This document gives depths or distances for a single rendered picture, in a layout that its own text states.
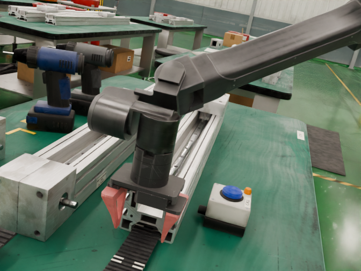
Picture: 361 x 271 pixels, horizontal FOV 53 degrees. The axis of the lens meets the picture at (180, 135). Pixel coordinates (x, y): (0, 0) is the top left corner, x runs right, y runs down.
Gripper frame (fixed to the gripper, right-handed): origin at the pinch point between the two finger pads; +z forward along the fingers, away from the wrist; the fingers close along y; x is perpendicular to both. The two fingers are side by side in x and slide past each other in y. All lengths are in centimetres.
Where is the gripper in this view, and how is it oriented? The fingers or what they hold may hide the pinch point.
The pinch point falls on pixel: (140, 229)
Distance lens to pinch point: 60.3
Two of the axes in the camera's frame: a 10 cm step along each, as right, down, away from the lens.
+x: -2.3, 3.0, -9.3
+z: -1.8, 9.2, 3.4
